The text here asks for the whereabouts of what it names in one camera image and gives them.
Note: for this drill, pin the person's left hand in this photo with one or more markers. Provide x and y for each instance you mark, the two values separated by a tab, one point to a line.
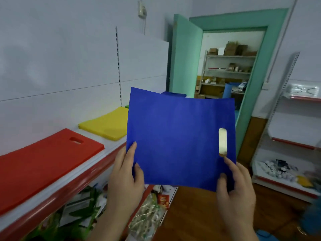
122	188

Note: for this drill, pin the person's right hand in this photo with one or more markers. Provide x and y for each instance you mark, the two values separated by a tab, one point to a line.
238	198

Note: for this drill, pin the person's left thumb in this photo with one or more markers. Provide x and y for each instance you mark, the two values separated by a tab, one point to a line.
139	174

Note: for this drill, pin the person's right thumb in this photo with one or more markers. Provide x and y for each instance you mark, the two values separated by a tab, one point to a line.
222	184

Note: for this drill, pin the blue non-woven bag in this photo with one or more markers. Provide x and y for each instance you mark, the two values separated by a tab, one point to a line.
180	138

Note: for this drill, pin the person's right forearm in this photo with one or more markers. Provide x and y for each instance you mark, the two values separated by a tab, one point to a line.
242	235

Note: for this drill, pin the person's left forearm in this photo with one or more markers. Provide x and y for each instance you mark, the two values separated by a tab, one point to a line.
110	229

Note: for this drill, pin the red snack box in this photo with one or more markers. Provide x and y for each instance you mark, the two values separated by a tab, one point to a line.
163	200

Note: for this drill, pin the clear snack bag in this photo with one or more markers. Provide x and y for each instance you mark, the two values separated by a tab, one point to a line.
146	218

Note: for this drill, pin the group of small white items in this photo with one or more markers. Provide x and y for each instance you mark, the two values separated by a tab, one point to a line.
278	169

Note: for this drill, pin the stack of yellow bags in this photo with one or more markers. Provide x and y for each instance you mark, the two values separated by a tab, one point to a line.
107	124

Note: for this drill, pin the white shelf with red edge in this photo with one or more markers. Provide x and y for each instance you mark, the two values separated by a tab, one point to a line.
65	190

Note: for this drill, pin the green leaf print packets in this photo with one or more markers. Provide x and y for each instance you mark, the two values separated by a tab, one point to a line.
72	213

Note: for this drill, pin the yellow packet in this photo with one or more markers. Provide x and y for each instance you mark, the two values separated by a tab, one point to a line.
304	181

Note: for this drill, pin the stack of blue bags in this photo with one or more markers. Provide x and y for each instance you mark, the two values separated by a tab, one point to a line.
173	94

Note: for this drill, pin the white display rack red edges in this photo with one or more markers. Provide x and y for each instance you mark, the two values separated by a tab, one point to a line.
293	130

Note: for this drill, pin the blue barrel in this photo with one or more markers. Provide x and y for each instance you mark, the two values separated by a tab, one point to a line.
228	90

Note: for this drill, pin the blurred blue object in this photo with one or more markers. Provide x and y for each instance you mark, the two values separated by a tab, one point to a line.
312	219

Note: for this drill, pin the stack of red bags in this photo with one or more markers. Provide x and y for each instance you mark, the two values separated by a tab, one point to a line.
42	163

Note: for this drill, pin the white shelf back panel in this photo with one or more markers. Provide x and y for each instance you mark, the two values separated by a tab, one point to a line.
140	65

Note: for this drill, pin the grey metal storage rack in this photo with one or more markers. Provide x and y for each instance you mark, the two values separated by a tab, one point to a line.
225	71

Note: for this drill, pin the green door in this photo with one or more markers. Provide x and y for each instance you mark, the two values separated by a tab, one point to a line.
185	57

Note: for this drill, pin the small brown cardboard box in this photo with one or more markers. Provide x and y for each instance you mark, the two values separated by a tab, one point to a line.
213	51

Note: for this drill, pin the dark brown cardboard box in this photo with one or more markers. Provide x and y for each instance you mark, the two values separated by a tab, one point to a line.
242	50

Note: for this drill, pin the large brown cardboard box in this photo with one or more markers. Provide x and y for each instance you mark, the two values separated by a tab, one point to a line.
231	48

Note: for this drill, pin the green door frame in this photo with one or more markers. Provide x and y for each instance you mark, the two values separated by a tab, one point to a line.
260	60

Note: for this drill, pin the white wall switch box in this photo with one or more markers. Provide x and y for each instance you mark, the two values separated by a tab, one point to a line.
142	9

